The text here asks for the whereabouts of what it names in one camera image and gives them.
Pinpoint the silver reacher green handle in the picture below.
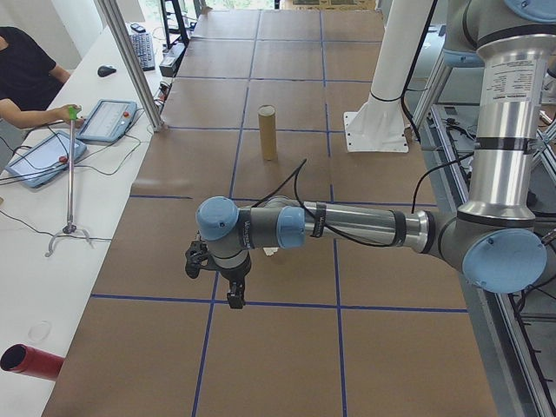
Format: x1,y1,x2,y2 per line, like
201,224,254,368
45,105,95,258

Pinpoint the person's right forearm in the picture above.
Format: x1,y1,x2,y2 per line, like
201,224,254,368
0,97,60,130

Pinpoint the person's right hand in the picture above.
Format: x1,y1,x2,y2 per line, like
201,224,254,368
51,105,86,129

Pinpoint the brown cardboard tube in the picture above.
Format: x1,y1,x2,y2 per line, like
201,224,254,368
257,105,278,162

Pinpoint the white side desk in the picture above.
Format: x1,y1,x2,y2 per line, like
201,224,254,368
0,21,173,417

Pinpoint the blue grey teach pendant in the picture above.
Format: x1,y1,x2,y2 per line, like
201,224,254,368
76,98,138,146
3,129,88,189

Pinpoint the red tube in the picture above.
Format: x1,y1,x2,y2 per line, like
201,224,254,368
0,343,65,382

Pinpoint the aluminium profile column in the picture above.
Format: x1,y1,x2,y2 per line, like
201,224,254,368
96,0,165,134

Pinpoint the black computer keyboard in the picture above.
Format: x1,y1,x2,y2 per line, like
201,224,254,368
129,30,156,73

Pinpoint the black metal stand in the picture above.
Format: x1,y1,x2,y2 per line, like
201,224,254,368
159,0,195,49

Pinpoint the person in black shirt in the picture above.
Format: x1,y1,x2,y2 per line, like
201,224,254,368
0,25,73,112

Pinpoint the black pendant cable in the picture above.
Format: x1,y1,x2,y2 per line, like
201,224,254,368
0,125,147,186

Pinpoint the white post with base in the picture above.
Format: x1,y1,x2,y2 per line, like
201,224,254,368
342,0,440,154

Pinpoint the metal bar frame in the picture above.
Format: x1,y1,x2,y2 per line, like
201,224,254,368
407,64,556,417

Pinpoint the black cable on white post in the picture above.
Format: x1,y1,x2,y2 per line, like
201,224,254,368
399,0,440,142

